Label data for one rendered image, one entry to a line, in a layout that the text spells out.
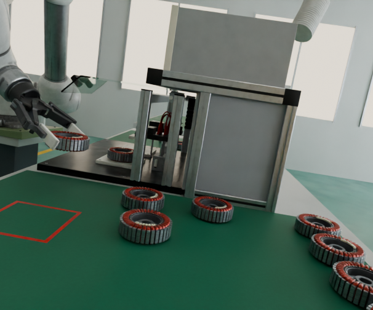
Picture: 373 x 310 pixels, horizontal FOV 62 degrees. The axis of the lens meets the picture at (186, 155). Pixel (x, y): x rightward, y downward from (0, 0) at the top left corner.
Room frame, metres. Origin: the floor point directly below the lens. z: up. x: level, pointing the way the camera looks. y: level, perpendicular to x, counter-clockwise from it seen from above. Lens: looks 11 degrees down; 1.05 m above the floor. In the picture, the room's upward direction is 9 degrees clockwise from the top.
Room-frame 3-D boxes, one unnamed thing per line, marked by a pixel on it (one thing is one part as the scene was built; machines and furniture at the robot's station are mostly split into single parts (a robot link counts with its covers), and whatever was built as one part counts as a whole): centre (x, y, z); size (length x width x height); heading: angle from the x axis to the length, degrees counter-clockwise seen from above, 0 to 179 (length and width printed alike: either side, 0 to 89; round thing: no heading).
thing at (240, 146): (0.93, -0.15, 0.91); 0.28 x 0.03 x 0.32; 87
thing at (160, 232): (0.63, 0.06, 0.77); 0.11 x 0.11 x 0.04
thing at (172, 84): (1.26, -0.09, 1.09); 0.68 x 0.44 x 0.05; 177
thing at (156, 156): (1.14, 0.09, 0.80); 0.08 x 0.05 x 0.06; 177
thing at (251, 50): (1.24, -0.09, 1.22); 0.44 x 0.39 x 0.20; 177
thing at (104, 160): (1.15, 0.24, 0.78); 0.15 x 0.15 x 0.01; 87
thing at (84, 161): (1.27, 0.22, 0.76); 0.64 x 0.47 x 0.02; 177
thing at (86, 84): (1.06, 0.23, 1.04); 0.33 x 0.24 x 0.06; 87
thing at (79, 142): (0.83, 0.32, 0.89); 0.11 x 0.11 x 0.04
